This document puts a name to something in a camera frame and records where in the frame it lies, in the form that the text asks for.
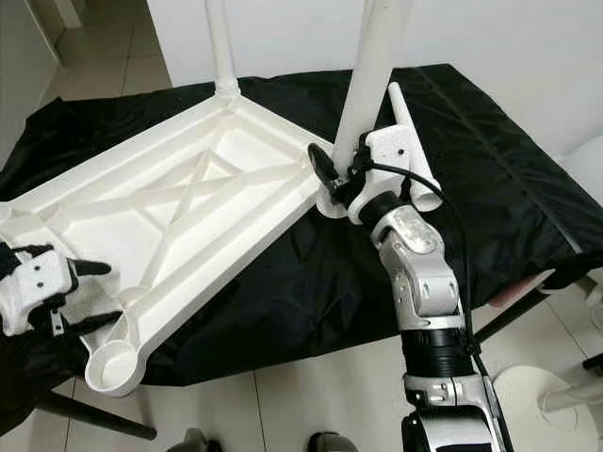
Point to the white plastic table top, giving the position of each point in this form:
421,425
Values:
207,217

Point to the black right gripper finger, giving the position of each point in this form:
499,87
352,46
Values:
322,168

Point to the grey right robot foot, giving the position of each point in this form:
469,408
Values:
325,443

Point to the grey left robot foot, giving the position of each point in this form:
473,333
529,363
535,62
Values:
198,443

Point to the white round floor stand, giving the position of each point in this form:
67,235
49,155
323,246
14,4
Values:
528,395

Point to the black metal table leg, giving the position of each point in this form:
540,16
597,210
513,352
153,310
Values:
104,416
518,315

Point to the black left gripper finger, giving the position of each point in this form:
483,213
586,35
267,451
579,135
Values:
94,324
89,268

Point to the grey robot foot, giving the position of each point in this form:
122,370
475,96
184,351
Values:
198,443
325,443

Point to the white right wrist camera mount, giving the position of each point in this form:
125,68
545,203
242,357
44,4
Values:
391,151

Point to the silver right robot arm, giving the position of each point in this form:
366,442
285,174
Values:
419,264

